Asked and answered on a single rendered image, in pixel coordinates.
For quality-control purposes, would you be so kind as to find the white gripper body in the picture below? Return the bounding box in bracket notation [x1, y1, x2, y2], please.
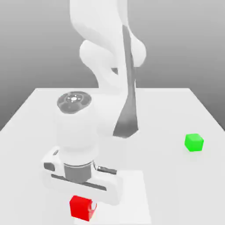
[41, 169, 124, 207]

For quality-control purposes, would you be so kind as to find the small red cube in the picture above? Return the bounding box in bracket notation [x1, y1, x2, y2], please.
[69, 195, 97, 222]

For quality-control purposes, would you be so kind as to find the small green cube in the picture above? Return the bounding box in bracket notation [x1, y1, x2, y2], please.
[184, 133, 205, 152]

